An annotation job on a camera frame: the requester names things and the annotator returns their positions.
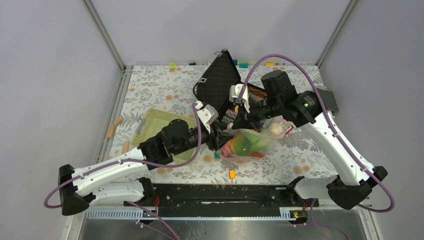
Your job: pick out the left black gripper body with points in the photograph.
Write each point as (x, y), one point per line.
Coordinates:
(192, 143)

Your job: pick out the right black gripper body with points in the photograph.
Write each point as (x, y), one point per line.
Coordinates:
(266, 108)

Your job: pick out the clear zip top bag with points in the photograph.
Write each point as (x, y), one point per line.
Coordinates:
(254, 135)

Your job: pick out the red toy pepper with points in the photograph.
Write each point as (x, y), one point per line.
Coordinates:
(226, 150)

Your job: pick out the yellow toy mango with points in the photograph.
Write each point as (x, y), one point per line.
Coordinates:
(244, 147)

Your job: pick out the white green leek toy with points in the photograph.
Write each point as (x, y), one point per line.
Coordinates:
(274, 131)

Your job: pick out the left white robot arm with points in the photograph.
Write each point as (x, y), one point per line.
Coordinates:
(80, 188)

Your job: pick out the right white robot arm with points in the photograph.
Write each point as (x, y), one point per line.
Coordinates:
(355, 176)

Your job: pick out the green plastic basket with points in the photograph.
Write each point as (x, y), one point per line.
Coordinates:
(152, 123)

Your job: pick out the yellow small block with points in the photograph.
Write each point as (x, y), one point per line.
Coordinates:
(232, 174)

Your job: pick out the black poker chip case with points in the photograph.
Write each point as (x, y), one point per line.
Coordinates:
(213, 88)

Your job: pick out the dark grey lego baseplate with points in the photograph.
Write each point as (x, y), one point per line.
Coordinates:
(329, 100)

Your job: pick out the wooden block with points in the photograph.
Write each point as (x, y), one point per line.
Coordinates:
(111, 131)

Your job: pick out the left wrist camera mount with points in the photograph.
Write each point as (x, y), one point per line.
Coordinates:
(206, 113)

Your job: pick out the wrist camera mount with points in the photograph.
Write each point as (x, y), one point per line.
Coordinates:
(238, 94)
(206, 113)

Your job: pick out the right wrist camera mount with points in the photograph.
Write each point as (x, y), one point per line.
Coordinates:
(238, 94)

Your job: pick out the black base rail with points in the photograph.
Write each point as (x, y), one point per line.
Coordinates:
(221, 200)

